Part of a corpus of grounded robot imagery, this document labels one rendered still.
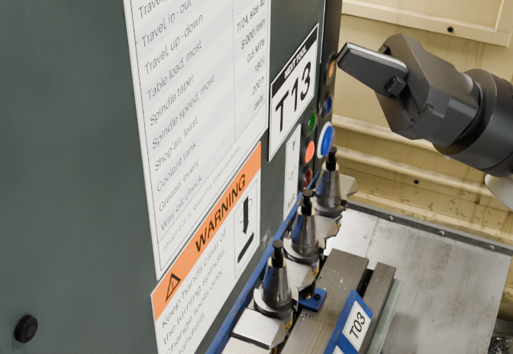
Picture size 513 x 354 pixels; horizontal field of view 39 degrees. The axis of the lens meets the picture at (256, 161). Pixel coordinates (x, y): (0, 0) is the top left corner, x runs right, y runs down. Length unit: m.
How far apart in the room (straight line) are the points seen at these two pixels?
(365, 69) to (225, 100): 0.23
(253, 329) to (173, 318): 0.55
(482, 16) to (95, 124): 1.13
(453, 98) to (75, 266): 0.41
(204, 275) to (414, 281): 1.19
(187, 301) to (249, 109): 0.13
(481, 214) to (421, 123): 1.03
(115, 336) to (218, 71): 0.16
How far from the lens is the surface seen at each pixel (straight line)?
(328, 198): 1.16
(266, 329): 1.01
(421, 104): 0.63
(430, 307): 1.64
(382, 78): 0.66
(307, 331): 1.41
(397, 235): 1.69
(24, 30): 0.26
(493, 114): 0.68
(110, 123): 0.32
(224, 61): 0.42
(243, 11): 0.43
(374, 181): 1.66
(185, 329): 0.49
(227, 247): 0.51
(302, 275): 1.07
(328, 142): 0.68
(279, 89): 0.53
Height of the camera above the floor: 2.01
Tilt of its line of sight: 39 degrees down
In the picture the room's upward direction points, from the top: 1 degrees clockwise
